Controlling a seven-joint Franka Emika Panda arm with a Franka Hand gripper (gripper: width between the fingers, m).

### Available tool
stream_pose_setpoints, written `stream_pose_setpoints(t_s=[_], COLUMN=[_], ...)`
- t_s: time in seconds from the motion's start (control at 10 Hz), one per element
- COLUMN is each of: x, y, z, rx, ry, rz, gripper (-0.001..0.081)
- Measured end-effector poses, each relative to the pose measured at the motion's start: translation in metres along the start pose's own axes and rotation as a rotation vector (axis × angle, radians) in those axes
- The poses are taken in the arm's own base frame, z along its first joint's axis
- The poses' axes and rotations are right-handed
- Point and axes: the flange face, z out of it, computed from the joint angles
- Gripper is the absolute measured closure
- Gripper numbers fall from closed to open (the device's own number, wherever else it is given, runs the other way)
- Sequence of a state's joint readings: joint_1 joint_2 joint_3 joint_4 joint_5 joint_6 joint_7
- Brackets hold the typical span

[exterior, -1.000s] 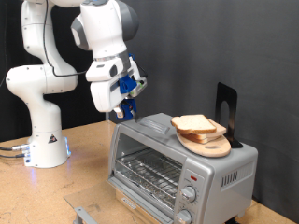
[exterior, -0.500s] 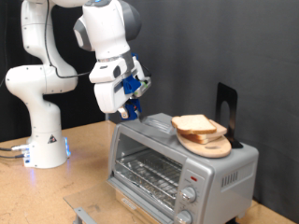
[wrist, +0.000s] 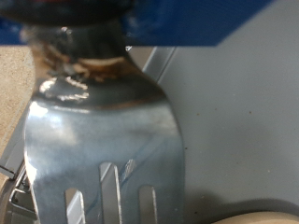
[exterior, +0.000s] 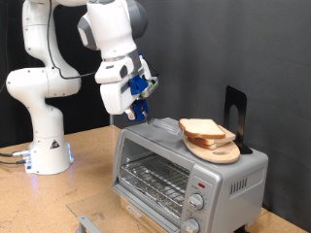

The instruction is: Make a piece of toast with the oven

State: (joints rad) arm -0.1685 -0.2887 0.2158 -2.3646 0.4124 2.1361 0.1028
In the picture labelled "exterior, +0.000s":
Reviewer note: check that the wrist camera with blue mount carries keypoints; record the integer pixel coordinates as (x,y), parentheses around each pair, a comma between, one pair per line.
(150,87)

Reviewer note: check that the metal spatula with blue block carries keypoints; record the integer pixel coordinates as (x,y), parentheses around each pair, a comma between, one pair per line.
(162,125)

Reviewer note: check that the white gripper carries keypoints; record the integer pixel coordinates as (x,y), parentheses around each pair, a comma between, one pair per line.
(113,97)

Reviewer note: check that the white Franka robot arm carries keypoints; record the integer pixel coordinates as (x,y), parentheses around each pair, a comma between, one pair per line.
(42,84)

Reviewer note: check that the silver oven knob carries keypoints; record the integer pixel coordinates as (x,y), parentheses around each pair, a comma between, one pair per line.
(196,202)
(191,226)

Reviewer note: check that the silver toaster oven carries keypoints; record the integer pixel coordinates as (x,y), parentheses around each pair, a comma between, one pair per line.
(226,181)

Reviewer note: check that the silver metal pole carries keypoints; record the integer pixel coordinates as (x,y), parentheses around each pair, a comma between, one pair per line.
(111,119)

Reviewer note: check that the dark grey backdrop curtain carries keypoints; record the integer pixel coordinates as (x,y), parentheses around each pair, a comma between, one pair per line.
(226,48)

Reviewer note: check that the round wooden cutting board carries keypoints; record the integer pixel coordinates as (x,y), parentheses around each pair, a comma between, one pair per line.
(220,155)

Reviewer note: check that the black metal bookend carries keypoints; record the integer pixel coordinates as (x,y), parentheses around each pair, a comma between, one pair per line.
(234,100)

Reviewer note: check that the black backdrop curtain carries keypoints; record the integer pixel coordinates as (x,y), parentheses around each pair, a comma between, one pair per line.
(87,106)

